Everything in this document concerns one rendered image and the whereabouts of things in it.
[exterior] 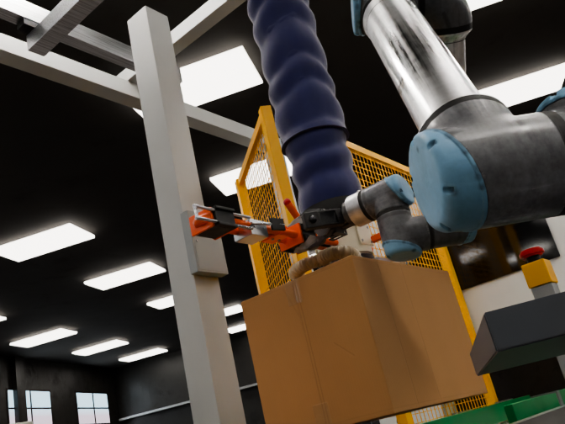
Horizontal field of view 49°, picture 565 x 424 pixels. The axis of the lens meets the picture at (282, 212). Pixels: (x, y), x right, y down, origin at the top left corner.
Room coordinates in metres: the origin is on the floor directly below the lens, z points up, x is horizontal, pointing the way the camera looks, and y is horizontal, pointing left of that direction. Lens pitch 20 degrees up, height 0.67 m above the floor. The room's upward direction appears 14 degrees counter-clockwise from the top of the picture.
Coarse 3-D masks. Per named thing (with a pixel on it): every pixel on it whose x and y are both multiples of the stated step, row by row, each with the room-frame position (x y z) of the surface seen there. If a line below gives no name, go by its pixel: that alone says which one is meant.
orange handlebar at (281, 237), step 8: (200, 216) 1.38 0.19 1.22; (208, 216) 1.38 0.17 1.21; (200, 224) 1.39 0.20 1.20; (240, 224) 1.47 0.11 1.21; (248, 224) 1.49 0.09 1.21; (232, 232) 1.51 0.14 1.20; (272, 232) 1.58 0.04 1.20; (280, 232) 1.60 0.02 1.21; (288, 232) 1.63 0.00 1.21; (296, 232) 1.66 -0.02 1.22; (264, 240) 1.62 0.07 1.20; (272, 240) 1.62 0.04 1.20; (280, 240) 1.64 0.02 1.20; (328, 240) 1.80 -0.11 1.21; (336, 240) 1.84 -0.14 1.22; (376, 240) 1.90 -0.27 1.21; (320, 248) 1.84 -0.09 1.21
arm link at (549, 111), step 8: (552, 96) 0.81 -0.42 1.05; (560, 96) 0.79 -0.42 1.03; (544, 104) 0.82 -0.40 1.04; (552, 104) 0.81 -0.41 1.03; (560, 104) 0.80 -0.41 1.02; (536, 112) 0.80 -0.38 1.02; (544, 112) 0.79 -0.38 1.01; (552, 112) 0.78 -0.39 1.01; (560, 112) 0.78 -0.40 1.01; (552, 120) 0.77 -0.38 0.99; (560, 120) 0.77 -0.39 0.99; (560, 128) 0.76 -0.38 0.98
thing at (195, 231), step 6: (204, 210) 1.39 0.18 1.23; (192, 216) 1.41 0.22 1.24; (210, 216) 1.38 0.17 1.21; (192, 222) 1.41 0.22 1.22; (210, 222) 1.38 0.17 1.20; (192, 228) 1.42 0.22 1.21; (198, 228) 1.40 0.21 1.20; (204, 228) 1.39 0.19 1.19; (210, 228) 1.40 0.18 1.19; (216, 228) 1.40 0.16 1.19; (222, 228) 1.41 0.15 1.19; (228, 228) 1.42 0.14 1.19; (192, 234) 1.42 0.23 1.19; (198, 234) 1.42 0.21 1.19; (204, 234) 1.43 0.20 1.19; (210, 234) 1.44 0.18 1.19; (216, 234) 1.45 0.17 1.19; (222, 234) 1.46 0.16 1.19
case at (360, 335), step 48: (288, 288) 1.68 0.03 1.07; (336, 288) 1.59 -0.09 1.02; (384, 288) 1.66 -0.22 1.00; (432, 288) 1.91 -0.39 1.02; (288, 336) 1.70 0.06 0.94; (336, 336) 1.61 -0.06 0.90; (384, 336) 1.60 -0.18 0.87; (432, 336) 1.82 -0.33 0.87; (288, 384) 1.72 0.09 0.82; (336, 384) 1.63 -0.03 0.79; (384, 384) 1.56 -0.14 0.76; (432, 384) 1.75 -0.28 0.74; (480, 384) 2.01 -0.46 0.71
